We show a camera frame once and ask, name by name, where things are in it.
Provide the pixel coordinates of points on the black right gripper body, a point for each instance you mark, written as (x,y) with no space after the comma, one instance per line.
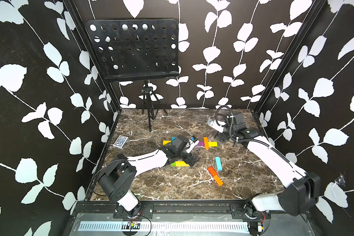
(225,135)

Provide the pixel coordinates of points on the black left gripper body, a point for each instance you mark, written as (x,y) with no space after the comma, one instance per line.
(187,157)

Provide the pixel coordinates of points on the long yellow block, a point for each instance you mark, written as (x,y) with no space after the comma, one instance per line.
(181,164)

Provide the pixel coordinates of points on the small yellow block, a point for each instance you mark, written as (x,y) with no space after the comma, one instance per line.
(213,144)

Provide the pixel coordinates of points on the orange block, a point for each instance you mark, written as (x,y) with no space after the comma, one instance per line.
(218,180)
(206,143)

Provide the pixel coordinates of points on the red block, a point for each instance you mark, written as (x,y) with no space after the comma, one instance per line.
(211,171)

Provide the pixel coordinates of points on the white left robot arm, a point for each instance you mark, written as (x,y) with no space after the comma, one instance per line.
(116,178)

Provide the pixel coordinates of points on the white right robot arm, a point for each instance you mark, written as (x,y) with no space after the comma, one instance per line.
(301,189)

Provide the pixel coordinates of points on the light blue block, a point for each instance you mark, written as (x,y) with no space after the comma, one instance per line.
(218,163)

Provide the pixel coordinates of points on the orange block front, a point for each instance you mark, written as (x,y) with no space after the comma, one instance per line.
(218,180)

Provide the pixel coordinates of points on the black music stand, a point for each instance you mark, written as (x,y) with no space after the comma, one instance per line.
(137,50)

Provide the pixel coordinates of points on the white perforated strip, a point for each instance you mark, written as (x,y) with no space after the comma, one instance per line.
(116,226)

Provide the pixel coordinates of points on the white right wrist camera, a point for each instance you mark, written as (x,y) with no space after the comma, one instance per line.
(217,125)

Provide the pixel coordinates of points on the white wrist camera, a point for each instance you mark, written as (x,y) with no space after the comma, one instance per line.
(193,142)
(217,125)

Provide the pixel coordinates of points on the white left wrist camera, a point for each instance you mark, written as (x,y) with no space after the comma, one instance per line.
(193,142)

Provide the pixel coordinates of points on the black front rail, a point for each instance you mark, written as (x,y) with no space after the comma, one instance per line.
(150,209)

